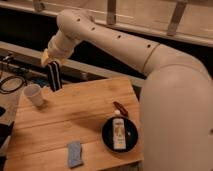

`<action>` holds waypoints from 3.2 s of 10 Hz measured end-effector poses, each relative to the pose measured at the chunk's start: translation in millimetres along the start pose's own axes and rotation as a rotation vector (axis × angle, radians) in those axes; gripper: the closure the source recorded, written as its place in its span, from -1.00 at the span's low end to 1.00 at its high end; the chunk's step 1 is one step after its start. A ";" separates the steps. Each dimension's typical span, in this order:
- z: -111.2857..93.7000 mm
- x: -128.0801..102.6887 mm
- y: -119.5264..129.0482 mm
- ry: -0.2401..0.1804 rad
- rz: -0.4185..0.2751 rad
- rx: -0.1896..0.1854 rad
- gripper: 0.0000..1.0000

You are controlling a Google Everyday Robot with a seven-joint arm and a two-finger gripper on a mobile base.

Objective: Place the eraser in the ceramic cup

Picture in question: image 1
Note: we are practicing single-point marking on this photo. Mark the white bottle in pan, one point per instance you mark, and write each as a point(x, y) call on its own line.
point(119, 140)

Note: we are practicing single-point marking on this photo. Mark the black round pan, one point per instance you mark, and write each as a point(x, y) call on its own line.
point(131, 134)

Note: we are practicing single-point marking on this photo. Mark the wooden board table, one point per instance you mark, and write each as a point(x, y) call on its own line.
point(40, 137)

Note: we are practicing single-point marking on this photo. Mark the blue sponge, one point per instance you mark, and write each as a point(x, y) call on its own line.
point(74, 154)

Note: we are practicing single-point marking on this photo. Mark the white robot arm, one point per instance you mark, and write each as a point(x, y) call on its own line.
point(176, 98)

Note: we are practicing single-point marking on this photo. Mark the red brown handle tool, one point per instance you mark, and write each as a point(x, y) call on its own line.
point(121, 108)

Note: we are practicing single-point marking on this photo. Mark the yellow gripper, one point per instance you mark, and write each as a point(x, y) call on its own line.
point(53, 71)

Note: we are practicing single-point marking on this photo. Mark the black object at left edge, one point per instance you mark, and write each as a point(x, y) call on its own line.
point(5, 132)

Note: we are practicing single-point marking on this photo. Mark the white ceramic cup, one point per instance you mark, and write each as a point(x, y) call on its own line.
point(33, 93)

